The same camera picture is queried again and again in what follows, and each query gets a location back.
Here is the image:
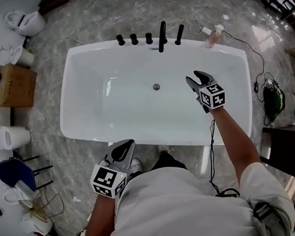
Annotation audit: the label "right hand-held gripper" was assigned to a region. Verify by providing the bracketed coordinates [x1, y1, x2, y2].
[185, 69, 226, 116]

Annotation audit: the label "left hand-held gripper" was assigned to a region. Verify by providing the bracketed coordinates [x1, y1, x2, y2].
[88, 138, 139, 200]

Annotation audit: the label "person's right forearm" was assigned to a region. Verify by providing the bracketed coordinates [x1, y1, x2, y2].
[209, 104, 263, 186]

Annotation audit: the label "person's left forearm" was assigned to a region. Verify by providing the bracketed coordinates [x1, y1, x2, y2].
[76, 191, 119, 236]

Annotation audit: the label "white bathtub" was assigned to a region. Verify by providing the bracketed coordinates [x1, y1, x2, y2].
[55, 31, 255, 156]

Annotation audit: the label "person's left white shoe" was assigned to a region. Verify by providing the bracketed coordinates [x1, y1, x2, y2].
[130, 157, 143, 175]

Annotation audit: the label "person's black pants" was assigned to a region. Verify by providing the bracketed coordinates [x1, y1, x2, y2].
[149, 149, 188, 173]

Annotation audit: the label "pink spray bottle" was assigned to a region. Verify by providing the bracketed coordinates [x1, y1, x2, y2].
[204, 24, 226, 50]

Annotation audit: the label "black and green backpack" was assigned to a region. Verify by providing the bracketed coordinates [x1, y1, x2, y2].
[261, 78, 287, 123]

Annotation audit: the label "person's white shirt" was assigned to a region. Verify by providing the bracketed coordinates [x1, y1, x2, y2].
[102, 159, 295, 236]

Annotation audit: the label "blue chair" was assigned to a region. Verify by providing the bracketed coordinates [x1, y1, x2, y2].
[0, 154, 55, 194]

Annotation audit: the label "dark wooden cabinet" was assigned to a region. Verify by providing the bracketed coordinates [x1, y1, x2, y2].
[259, 124, 295, 181]

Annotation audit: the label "brown cardboard box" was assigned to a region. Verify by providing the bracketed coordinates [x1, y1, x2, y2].
[0, 61, 40, 110]

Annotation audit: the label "dark low platform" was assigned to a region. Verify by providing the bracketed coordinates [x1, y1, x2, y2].
[38, 0, 73, 15]

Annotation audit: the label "black floor cable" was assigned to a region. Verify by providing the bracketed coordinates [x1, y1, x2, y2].
[221, 28, 268, 103]

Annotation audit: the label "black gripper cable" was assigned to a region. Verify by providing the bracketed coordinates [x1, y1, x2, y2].
[206, 118, 241, 199]

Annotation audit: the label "gold wire basket stand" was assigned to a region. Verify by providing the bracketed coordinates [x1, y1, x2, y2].
[17, 186, 66, 226]

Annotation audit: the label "grey arm strap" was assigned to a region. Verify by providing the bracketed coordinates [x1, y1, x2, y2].
[252, 200, 285, 236]

